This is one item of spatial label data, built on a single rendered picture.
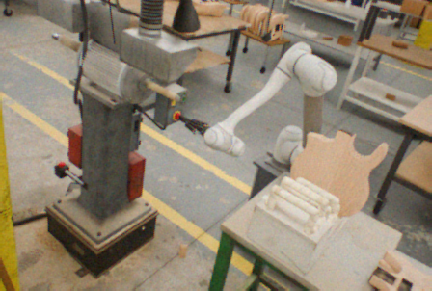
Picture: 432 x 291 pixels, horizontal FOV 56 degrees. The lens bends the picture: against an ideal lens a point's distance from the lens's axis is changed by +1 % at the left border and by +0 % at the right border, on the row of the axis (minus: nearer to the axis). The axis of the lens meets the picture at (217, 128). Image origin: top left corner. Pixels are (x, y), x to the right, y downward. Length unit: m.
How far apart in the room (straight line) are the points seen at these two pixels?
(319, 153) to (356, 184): 0.19
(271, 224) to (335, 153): 0.42
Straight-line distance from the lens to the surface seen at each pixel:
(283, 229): 1.59
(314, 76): 1.99
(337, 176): 1.82
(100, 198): 2.55
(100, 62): 2.12
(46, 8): 2.33
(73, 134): 2.51
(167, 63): 1.70
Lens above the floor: 2.10
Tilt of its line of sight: 29 degrees down
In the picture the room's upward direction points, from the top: 11 degrees clockwise
